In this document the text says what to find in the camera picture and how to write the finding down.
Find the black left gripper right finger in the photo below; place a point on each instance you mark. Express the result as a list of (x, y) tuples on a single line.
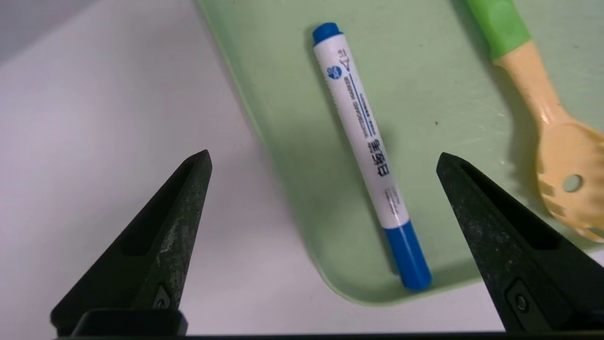
[(500, 255)]

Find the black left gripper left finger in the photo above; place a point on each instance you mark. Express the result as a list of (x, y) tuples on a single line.
[(155, 264)]

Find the blue and white marker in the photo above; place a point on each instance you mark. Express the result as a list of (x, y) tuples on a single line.
[(365, 141)]

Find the light green plastic tray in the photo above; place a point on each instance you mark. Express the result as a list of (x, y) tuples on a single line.
[(424, 94)]

